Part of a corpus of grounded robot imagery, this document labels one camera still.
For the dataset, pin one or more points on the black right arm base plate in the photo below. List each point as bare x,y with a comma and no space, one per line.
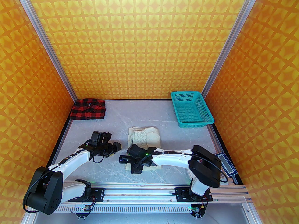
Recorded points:
181,194

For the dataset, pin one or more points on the teal plastic basket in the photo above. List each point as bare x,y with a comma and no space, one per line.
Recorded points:
192,108

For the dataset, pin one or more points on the red black plaid shirt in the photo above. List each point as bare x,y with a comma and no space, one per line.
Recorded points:
87,110

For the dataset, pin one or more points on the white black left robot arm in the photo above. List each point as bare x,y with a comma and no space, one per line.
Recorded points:
44,192

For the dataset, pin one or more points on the perforated metal strip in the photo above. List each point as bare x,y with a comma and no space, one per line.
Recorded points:
140,209

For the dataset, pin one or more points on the aluminium frame post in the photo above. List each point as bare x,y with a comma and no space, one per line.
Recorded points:
227,45
48,45

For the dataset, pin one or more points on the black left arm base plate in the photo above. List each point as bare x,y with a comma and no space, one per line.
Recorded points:
99,194

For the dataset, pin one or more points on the grey desk calculator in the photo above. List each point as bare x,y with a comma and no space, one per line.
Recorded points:
227,163

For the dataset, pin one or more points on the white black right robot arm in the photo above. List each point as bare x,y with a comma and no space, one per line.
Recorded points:
205,164

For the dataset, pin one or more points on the small electronics board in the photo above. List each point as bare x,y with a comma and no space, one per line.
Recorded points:
85,208
196,210

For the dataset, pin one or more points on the aluminium mounting rail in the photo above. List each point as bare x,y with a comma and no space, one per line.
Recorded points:
140,190

